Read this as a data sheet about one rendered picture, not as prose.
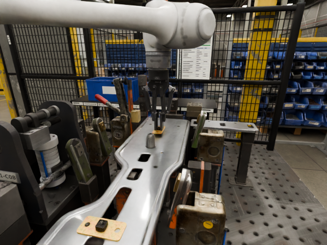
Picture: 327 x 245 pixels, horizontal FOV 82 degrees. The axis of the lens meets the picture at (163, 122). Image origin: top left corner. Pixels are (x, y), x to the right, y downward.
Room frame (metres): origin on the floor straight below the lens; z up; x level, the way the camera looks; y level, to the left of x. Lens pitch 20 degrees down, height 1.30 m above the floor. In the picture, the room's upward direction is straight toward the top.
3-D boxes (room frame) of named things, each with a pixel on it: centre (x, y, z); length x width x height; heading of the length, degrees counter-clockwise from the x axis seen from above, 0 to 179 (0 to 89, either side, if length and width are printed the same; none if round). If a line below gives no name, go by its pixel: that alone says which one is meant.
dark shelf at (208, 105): (1.18, 0.13, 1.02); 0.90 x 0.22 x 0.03; 78
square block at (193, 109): (0.96, -0.16, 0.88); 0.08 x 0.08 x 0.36; 78
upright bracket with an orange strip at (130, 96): (0.85, 0.15, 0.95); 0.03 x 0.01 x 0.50; 168
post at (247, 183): (0.79, -0.38, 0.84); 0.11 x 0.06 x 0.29; 78
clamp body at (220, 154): (0.62, -0.17, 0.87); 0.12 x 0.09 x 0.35; 78
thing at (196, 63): (1.24, -0.19, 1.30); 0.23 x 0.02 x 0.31; 78
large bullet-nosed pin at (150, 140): (0.60, 0.04, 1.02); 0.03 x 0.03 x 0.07
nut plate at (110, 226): (0.26, 0.11, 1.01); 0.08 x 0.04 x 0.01; 78
